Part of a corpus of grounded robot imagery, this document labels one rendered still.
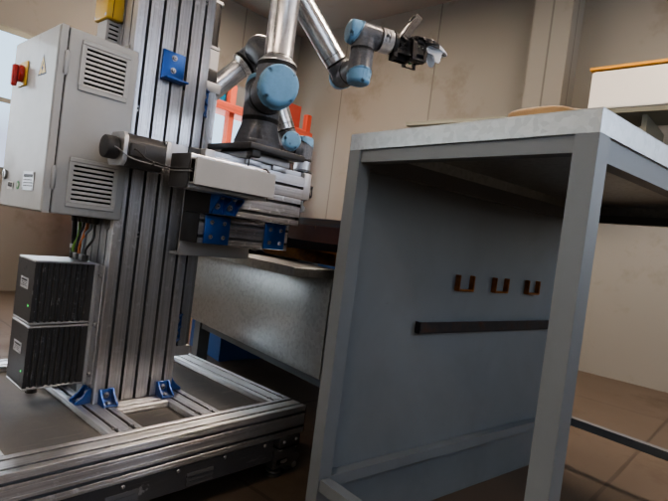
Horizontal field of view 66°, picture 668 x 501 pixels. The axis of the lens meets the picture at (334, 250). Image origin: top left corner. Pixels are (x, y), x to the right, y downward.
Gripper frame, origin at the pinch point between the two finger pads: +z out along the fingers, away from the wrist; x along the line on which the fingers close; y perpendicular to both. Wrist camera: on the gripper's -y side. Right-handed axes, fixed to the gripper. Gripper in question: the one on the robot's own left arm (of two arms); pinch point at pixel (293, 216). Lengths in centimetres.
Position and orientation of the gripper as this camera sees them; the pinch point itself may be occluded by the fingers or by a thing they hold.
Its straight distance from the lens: 231.0
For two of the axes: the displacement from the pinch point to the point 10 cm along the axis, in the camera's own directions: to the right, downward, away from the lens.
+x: 7.6, 0.8, 6.4
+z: -1.3, 9.9, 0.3
